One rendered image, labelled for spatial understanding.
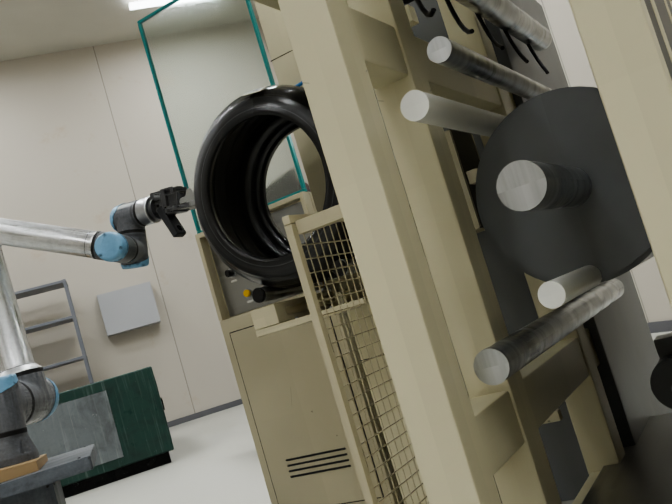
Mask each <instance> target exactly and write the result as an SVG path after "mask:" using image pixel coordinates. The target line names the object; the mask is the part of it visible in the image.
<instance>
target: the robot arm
mask: <svg viewBox="0 0 672 504"><path fill-rule="evenodd" d="M193 209H196V206H195V200H194V192H193V190H192V189H191V188H188V189H187V186H185V187H182V186H175V187H173V186H171V187H167V188H164V189H160V191H157V192H153V193H150V196H148V197H145V198H141V199H138V200H135V201H131V202H128V203H122V204H120V205H118V206H116V207H114V208H113V209H112V211H111V213H110V223H111V226H112V228H113V229H114V230H115V231H117V232H118V233H117V232H104V231H91V230H84V229H77V228H69V227H62V226H55V225H48V224H41V223H34V222H26V221H19V220H12V219H5V218H0V468H4V467H8V466H12V465H15V464H19V463H23V462H26V461H29V460H33V459H36V458H39V457H40V456H39V451H38V449H37V448H36V446H35V445H34V443H33V441H32V440H31V438H30V437H29V435H28V432H27V426H26V425H29V424H35V423H39V422H41V421H43V420H45V419H47V418H48V417H50V416H51V415H52V414H53V413H54V411H55V410H56V408H57V406H58V402H59V393H58V388H57V386H56V385H55V383H54V382H53V381H51V380H50V379H48V378H46V377H45V374H44V370H43V367H42V366H40V365H38V364H36V363H35V362H34V359H33V355H32V352H31V348H30V345H29V341H28V338H27V334H26V331H25V327H24V324H23V320H22V317H21V313H20V310H19V306H18V303H17V299H16V296H15V293H14V289H13V286H12V282H11V279H10V275H9V272H8V268H7V265H6V261H5V258H4V254H3V251H2V245H5V246H12V247H19V248H26V249H33V250H40V251H47V252H54V253H61V254H67V255H74V256H81V257H88V258H93V259H97V260H104V261H107V262H117V263H121V264H120V265H121V267H122V269H133V268H140V267H145V266H148V265H149V255H148V247H147V238H146V229H145V226H148V225H151V224H155V223H159V222H160V221H161V220H163V222H164V224H165V225H166V227H167V228H168V230H169V231H170V233H171V234H172V236H173V237H183V236H184V235H185V234H186V231H185V229H184V228H183V226H182V225H181V223H180V221H179V220H178V218H177V217H176V214H180V213H185V212H188V211H189V210H193Z"/></svg>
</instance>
